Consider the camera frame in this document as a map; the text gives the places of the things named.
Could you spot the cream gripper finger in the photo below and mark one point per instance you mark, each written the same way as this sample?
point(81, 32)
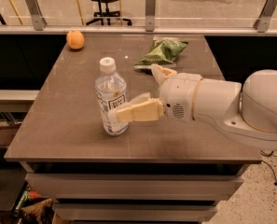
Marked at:
point(161, 73)
point(141, 108)

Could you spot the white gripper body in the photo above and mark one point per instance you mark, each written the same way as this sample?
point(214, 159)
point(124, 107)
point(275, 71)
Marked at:
point(177, 95)

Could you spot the clear plastic water bottle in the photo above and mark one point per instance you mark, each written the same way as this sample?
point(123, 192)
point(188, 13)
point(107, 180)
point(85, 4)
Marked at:
point(110, 89)

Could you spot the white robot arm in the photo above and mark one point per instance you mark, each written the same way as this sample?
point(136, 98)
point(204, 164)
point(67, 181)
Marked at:
point(245, 113)

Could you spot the green chip bag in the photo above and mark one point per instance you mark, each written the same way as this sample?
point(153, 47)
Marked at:
point(164, 52)

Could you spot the orange fruit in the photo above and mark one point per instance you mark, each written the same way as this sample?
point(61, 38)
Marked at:
point(75, 40)

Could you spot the yellow wooden stick right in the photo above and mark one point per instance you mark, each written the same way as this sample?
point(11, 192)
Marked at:
point(121, 12)

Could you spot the yellow wooden stick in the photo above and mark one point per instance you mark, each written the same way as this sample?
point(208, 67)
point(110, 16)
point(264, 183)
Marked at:
point(13, 4)
point(78, 3)
point(121, 12)

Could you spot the yellow wooden stick middle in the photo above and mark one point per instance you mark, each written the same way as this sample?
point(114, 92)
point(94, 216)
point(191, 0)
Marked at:
point(78, 3)

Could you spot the upper grey drawer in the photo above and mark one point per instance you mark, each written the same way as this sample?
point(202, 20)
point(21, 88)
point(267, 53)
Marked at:
point(136, 187)

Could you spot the grey drawer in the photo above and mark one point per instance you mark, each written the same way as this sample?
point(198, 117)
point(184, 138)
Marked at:
point(134, 212)
point(136, 187)

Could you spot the lower grey drawer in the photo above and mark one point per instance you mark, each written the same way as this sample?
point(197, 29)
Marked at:
point(134, 212)

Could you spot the yellow wooden stick left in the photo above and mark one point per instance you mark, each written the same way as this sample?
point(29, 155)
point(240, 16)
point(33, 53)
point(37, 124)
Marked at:
point(13, 4)

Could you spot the clutter pile under table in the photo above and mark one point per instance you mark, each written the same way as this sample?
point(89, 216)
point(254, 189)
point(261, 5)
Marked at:
point(31, 209)

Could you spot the middle metal railing bracket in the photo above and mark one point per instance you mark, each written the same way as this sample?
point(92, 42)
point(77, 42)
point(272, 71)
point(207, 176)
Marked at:
point(150, 9)

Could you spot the metal railing bracket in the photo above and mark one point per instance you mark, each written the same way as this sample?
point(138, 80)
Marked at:
point(262, 23)
point(150, 9)
point(37, 18)

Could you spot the right metal railing bracket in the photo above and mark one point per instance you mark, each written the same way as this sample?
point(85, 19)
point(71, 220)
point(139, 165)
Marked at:
point(262, 23)

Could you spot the left metal railing bracket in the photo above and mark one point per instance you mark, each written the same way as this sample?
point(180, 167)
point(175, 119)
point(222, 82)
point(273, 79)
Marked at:
point(37, 18)

